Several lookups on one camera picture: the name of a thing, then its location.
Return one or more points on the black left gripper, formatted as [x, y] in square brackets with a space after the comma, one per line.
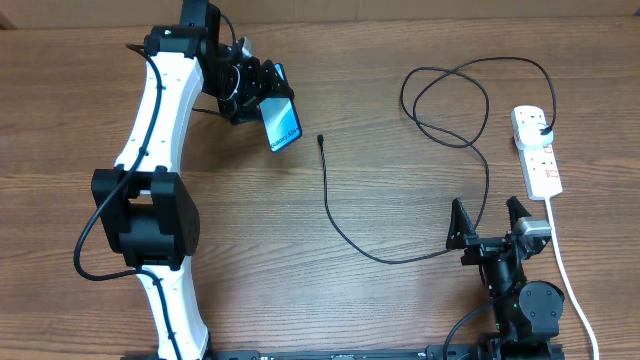
[266, 81]

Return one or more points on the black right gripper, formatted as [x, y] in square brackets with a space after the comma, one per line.
[461, 234]

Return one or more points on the blue Samsung smartphone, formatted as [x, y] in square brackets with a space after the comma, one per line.
[280, 118]

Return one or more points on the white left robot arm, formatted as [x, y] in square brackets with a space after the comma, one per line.
[142, 203]

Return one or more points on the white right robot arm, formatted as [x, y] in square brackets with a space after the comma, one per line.
[527, 313]

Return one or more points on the white charger plug adapter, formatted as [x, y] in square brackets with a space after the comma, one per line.
[531, 135]

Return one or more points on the white power strip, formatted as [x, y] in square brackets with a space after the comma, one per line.
[539, 166]

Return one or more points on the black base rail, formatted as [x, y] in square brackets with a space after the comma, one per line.
[431, 352]

